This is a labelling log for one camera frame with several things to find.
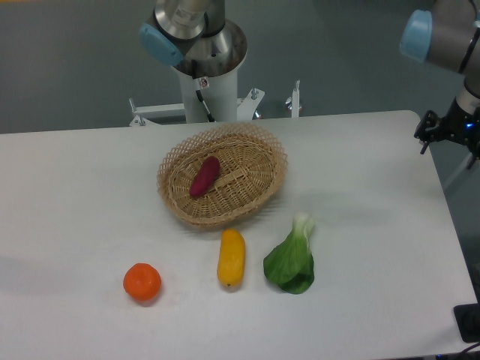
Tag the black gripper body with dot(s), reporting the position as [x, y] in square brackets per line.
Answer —
[461, 125]

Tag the yellow mango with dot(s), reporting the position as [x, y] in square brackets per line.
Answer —
[231, 260]

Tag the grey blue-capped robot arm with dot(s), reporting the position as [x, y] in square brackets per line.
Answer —
[206, 50]

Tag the black device at table edge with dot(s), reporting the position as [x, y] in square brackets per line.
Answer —
[467, 319]

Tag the woven wicker basket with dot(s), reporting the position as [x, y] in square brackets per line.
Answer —
[253, 166]

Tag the green bok choy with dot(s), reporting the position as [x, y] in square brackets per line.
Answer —
[290, 265]

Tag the purple sweet potato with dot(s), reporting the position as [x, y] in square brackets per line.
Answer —
[205, 178]

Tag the orange tangerine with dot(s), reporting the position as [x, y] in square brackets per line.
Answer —
[142, 282]

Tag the white table clamp bracket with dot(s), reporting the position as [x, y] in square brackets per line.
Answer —
[293, 103]

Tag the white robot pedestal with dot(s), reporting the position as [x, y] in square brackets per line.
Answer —
[204, 99]

